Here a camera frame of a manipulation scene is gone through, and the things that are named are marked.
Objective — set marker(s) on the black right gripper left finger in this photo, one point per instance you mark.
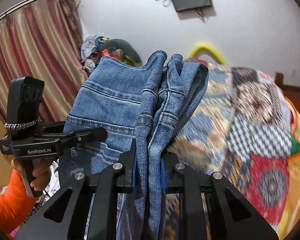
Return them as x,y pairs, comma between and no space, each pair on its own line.
85,207

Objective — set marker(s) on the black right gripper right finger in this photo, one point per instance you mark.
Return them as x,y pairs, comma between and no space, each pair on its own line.
200,206

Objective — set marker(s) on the blue denim jeans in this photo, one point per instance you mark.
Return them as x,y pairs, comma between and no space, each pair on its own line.
149,104

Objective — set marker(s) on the person's left hand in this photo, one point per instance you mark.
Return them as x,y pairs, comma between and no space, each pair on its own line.
41,173

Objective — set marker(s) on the orange yellow fleece blanket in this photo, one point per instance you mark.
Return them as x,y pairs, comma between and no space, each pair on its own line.
291,212

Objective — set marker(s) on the colourful patchwork bedspread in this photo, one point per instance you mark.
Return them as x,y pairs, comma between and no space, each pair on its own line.
241,128

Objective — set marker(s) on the maroon striped curtain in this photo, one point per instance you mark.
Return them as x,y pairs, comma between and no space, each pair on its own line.
43,40

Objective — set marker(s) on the orange box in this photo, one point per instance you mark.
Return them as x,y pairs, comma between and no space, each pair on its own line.
116,53

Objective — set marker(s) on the yellow curved tube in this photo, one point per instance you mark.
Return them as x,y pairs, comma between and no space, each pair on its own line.
200,48

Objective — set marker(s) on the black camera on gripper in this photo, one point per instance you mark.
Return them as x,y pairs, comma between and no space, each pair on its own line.
24,97

